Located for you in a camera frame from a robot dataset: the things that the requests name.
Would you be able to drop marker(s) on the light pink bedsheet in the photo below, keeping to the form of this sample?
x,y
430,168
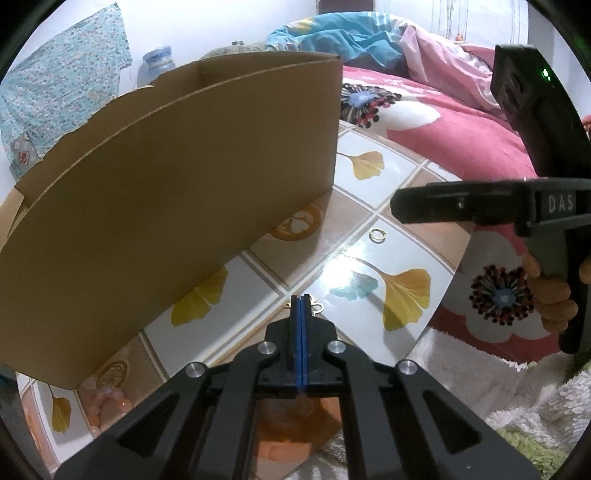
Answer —
x,y
461,70

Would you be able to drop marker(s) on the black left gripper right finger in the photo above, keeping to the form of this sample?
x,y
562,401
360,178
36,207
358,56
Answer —
x,y
317,372

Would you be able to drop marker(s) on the blue teal quilt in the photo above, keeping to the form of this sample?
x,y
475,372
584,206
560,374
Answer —
x,y
367,40

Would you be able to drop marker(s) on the white green fluffy rug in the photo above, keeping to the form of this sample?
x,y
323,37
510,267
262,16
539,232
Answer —
x,y
541,408

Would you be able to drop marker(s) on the gold earring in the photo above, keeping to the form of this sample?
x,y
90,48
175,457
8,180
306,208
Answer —
x,y
316,306

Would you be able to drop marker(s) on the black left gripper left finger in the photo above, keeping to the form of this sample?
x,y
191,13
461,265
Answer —
x,y
283,372

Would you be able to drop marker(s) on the brown cardboard box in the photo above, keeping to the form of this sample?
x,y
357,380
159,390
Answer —
x,y
156,191

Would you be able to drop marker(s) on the right hand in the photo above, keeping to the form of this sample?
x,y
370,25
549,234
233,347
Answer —
x,y
551,297

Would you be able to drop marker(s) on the blue floral hanging cloth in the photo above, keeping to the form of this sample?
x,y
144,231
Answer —
x,y
60,86

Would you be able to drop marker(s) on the ginkgo pattern table mat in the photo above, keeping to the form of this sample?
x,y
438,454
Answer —
x,y
379,281

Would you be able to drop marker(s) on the pink floral blanket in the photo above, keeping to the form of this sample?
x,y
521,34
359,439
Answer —
x,y
518,292

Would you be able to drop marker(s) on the blue water jug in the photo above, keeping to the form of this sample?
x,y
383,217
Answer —
x,y
154,64

